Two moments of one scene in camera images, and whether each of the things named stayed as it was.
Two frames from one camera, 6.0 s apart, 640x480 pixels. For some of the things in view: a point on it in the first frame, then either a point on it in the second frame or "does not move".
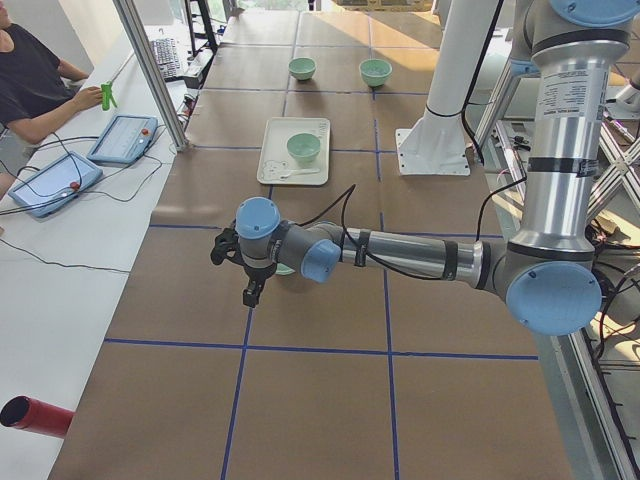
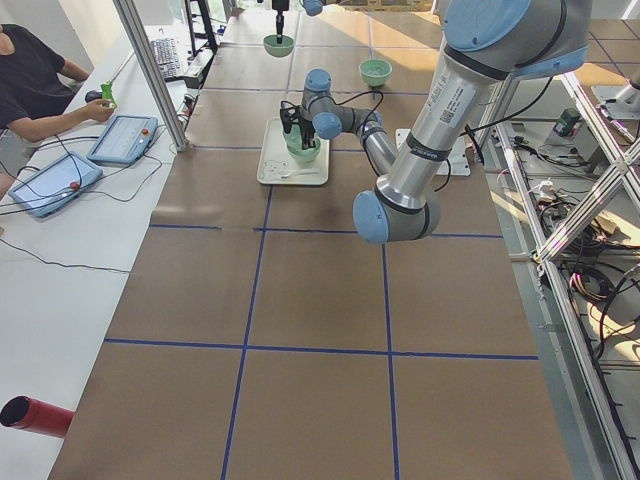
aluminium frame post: (140, 44) does not move
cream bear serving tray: (277, 167) does not move
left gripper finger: (252, 293) -> (307, 140)
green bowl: (283, 269) -> (293, 141)
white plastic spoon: (300, 171) does not move
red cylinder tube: (23, 412) does not move
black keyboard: (167, 57) does not move
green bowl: (302, 68) -> (275, 49)
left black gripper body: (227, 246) -> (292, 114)
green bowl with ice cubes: (375, 71) does not move
